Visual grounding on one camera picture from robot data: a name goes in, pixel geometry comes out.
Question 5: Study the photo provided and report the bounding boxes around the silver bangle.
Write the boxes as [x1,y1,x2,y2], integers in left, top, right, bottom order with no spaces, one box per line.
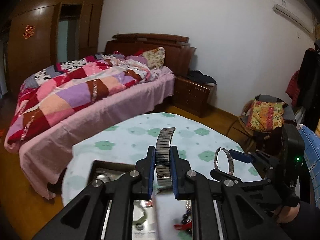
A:
[213,147,234,176]

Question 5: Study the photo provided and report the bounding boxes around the silver wristwatch metal band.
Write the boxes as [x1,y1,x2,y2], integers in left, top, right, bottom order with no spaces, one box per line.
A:
[155,127,176,187]

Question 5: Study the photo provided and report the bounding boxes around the right hand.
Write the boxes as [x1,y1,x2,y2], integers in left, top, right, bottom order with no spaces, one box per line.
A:
[277,204,300,223]

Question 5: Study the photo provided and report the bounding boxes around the pink tin box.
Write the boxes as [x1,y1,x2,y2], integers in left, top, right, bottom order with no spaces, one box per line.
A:
[87,160,157,239]

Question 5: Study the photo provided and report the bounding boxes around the wicker chair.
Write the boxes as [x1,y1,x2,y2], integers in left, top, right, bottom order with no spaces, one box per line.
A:
[226,94,296,153]

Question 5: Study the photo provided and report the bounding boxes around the colourful patterned cushion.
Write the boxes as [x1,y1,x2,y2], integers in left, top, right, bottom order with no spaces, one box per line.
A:
[246,100,285,133]

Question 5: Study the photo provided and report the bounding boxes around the cloud pattern tablecloth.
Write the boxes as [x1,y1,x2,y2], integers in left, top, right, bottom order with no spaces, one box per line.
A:
[62,113,261,239]

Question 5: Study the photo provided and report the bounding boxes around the wooden nightstand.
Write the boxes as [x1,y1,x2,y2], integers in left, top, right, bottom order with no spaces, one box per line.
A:
[173,76,215,117]

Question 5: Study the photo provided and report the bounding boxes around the hanging dark jacket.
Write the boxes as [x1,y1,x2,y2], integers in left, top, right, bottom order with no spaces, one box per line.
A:
[286,40,319,132]

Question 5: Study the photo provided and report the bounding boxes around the dark clothes on nightstand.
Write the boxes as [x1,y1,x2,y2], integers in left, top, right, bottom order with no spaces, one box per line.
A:
[187,70,216,86]

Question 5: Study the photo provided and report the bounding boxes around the pink bed sheet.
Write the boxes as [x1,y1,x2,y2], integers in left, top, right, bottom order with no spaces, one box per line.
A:
[3,65,176,201]

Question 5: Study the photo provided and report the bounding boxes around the floral pillow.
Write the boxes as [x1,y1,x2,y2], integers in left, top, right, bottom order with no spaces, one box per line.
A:
[142,47,165,69]

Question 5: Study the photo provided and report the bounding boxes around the wooden headboard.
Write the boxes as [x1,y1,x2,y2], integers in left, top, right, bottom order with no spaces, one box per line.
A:
[103,32,197,78]

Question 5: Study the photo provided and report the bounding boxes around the patchwork quilt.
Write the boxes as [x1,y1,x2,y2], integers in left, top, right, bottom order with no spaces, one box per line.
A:
[5,54,158,147]

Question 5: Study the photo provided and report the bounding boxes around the white air conditioner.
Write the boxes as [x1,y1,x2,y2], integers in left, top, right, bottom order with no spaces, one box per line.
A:
[272,0,313,34]

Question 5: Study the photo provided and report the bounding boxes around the brown wooden wardrobe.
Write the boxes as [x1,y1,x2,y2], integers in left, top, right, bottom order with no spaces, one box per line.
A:
[7,0,104,97]

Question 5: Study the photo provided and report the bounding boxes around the red double happiness decal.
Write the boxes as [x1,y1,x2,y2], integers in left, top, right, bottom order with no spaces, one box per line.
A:
[23,24,35,40]

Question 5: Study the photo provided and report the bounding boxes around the red knotted cord charm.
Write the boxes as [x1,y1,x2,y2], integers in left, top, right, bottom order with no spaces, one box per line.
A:
[174,220,192,231]

